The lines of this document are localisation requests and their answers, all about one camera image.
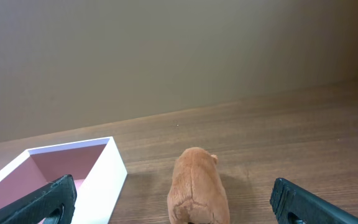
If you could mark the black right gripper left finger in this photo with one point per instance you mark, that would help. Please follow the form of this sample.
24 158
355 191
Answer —
53 203

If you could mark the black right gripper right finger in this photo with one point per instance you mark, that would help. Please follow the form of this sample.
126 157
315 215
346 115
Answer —
293 204

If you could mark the white box pink inside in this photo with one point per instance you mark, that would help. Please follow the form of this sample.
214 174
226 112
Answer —
96 166

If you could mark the brown plush bear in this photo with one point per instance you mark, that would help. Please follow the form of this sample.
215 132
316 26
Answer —
197 194

